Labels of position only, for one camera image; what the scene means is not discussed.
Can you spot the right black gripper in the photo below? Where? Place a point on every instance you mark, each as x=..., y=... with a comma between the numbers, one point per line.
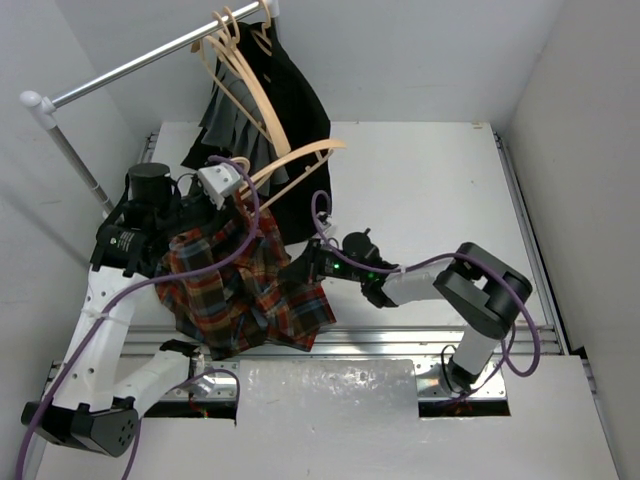
x=309, y=266

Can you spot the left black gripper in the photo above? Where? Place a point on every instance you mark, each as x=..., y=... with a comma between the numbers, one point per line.
x=201, y=209

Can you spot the plaid flannel shirt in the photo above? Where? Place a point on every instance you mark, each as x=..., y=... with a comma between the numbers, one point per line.
x=244, y=304

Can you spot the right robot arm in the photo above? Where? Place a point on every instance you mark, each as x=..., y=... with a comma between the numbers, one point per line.
x=487, y=293

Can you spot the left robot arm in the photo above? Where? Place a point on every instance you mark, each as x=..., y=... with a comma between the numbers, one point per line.
x=86, y=407

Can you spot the beige hanger under black garment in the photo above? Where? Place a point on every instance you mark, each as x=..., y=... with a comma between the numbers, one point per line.
x=261, y=34

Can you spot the metal rack upright pole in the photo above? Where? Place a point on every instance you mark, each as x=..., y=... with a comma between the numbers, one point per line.
x=73, y=158

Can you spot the grey pleated skirt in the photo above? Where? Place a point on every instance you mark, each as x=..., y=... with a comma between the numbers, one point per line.
x=224, y=127

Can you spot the white front cover board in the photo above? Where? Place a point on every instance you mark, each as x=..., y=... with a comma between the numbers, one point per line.
x=360, y=420

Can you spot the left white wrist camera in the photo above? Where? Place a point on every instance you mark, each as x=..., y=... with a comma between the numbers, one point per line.
x=219, y=182

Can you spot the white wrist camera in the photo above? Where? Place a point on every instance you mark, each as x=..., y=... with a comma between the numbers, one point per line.
x=219, y=182
x=325, y=225

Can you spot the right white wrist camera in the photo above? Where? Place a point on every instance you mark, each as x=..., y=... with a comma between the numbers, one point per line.
x=325, y=225

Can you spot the metal clothes rack rail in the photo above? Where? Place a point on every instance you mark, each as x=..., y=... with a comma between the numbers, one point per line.
x=42, y=107

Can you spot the aluminium mounting rail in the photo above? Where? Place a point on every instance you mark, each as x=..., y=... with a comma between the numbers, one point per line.
x=423, y=347

